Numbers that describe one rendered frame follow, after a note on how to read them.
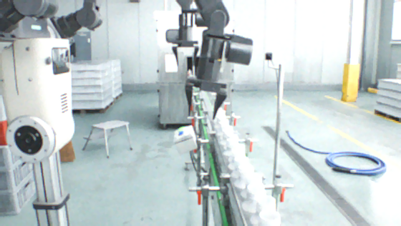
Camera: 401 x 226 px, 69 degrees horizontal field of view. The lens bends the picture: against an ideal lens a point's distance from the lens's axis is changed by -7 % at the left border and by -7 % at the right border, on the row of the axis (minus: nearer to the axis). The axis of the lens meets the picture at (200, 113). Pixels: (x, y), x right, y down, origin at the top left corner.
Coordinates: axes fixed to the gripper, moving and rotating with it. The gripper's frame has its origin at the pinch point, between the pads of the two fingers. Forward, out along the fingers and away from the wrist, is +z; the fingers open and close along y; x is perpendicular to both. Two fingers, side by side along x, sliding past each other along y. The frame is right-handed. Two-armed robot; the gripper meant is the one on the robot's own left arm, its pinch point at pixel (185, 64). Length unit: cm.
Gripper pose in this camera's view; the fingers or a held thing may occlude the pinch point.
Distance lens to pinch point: 123.9
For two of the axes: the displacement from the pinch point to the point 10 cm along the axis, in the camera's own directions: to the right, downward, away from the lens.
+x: 0.4, 2.0, -9.8
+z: 0.0, 9.8, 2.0
